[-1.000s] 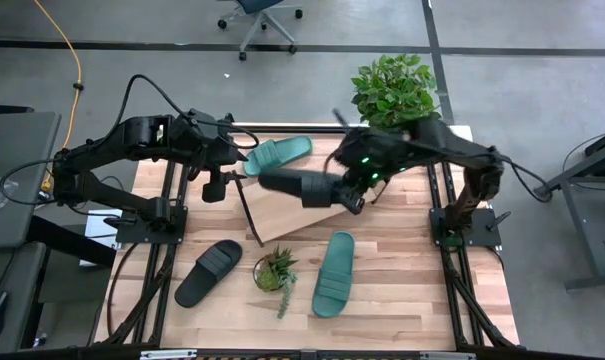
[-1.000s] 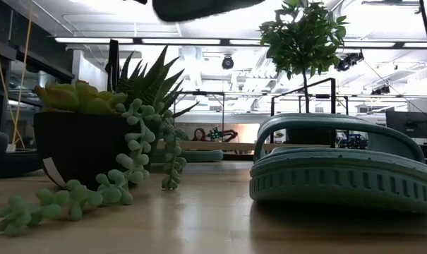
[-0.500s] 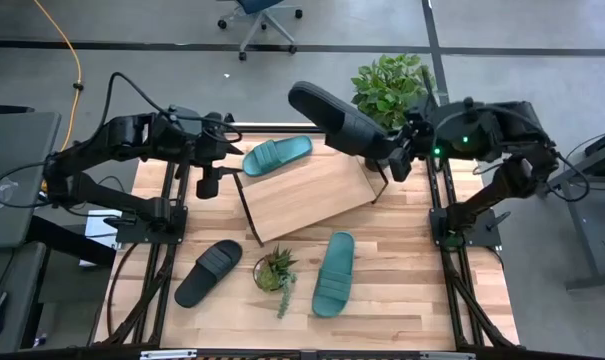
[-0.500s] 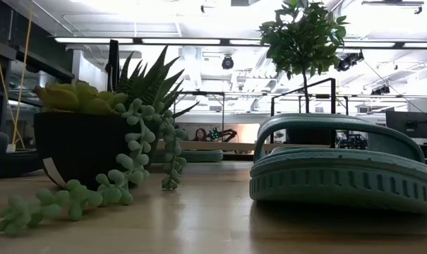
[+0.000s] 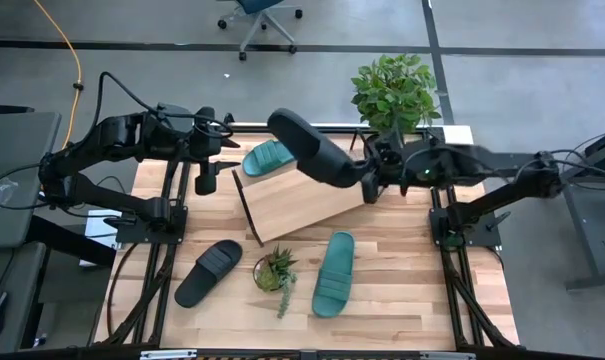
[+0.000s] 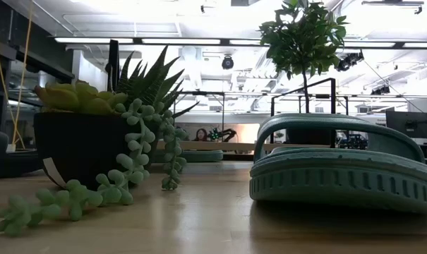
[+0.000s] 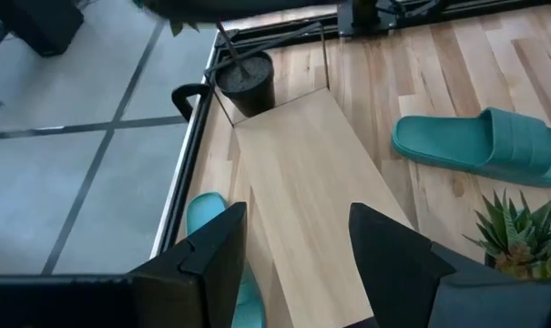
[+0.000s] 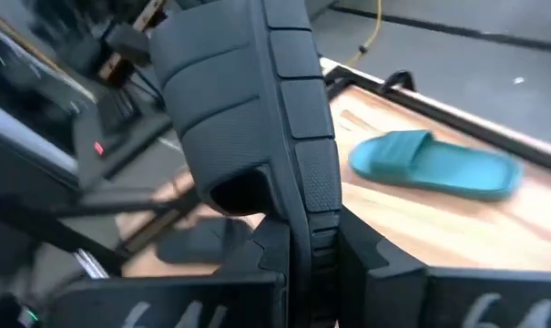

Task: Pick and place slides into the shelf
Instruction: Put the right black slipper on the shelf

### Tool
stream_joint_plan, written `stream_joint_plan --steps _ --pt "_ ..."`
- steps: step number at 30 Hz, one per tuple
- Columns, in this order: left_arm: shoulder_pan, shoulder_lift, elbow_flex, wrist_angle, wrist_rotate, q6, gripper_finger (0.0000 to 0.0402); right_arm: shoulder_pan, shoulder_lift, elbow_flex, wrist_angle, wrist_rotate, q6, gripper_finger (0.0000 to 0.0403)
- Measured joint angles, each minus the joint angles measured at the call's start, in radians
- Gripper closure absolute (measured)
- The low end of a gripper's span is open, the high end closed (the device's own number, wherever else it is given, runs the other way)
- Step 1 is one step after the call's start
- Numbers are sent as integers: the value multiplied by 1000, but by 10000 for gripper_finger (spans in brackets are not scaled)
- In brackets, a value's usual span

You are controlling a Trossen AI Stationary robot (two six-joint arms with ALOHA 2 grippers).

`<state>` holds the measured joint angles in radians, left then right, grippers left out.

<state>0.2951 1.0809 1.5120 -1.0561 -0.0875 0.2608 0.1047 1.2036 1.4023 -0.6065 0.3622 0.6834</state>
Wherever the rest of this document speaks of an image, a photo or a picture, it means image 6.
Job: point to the round black ceiling camera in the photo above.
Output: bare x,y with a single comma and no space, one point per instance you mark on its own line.
227,63

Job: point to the person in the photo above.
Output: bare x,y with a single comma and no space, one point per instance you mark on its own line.
201,134

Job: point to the cluttered background workbench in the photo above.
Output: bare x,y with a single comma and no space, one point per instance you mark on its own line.
352,141

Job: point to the teal rubber slide sandal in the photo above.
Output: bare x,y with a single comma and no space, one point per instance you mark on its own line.
340,183
202,156

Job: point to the black aluminium table frame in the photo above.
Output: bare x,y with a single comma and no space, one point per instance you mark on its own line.
238,157

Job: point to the green leafy artificial tree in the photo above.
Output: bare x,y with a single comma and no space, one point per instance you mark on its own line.
305,39

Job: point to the black bowl planter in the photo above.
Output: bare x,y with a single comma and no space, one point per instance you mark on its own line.
79,148

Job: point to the artificial succulent arrangement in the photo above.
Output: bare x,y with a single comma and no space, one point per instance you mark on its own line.
153,81

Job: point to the black round plant pot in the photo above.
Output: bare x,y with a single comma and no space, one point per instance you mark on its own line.
308,137

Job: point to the wooden shelf with black frame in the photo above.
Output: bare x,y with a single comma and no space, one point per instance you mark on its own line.
234,146

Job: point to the small white block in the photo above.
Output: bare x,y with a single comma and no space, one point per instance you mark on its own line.
11,148

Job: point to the black background rig frame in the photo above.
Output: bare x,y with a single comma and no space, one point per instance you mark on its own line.
199,93
322,96

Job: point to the black track spotlight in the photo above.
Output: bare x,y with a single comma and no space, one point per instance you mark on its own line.
380,90
349,60

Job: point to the dark computer monitor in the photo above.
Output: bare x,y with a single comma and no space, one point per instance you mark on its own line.
407,123

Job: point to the white label strip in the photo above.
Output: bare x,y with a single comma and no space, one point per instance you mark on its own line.
54,174

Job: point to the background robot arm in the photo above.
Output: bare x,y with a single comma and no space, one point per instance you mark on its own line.
222,134

